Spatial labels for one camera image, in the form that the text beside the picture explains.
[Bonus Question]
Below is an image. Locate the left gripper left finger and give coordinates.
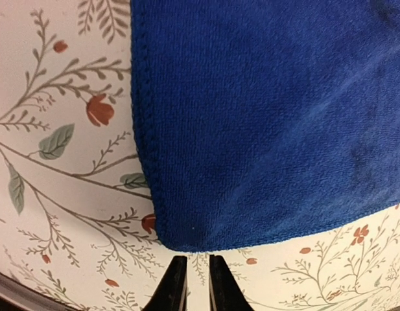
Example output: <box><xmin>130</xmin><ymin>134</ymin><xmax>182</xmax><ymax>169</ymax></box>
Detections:
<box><xmin>143</xmin><ymin>256</ymin><xmax>187</xmax><ymax>311</ymax></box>

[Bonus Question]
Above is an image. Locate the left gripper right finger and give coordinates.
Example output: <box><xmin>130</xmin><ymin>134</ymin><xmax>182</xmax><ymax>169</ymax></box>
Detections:
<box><xmin>209</xmin><ymin>255</ymin><xmax>252</xmax><ymax>311</ymax></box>

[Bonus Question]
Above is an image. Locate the blue towel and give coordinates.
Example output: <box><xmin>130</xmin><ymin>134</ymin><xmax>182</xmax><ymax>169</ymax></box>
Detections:
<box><xmin>131</xmin><ymin>1</ymin><xmax>400</xmax><ymax>252</ymax></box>

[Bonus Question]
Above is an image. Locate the floral tablecloth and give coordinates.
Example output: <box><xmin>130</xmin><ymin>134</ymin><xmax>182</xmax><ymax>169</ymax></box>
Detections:
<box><xmin>0</xmin><ymin>1</ymin><xmax>400</xmax><ymax>310</ymax></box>

